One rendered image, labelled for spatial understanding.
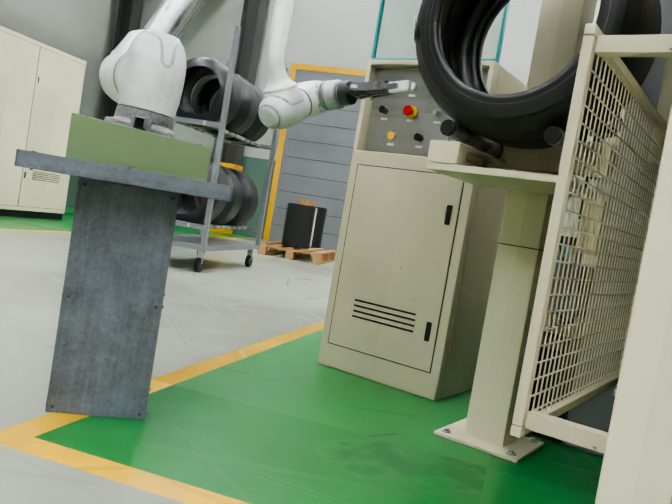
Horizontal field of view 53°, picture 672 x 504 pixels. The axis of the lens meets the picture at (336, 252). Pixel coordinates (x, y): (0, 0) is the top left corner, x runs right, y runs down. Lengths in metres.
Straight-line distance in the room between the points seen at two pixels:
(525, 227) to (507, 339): 0.34
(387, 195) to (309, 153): 8.96
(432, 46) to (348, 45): 9.97
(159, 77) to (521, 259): 1.16
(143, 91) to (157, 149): 0.17
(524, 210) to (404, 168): 0.69
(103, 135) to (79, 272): 0.35
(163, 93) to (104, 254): 0.45
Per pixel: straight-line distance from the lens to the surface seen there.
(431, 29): 1.89
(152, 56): 1.87
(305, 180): 11.56
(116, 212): 1.80
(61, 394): 1.90
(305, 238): 8.29
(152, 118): 1.85
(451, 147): 1.81
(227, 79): 5.35
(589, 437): 1.19
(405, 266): 2.59
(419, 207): 2.58
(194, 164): 1.77
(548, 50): 2.19
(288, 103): 2.03
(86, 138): 1.78
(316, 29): 12.08
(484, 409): 2.17
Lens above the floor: 0.62
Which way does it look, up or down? 3 degrees down
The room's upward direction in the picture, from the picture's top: 10 degrees clockwise
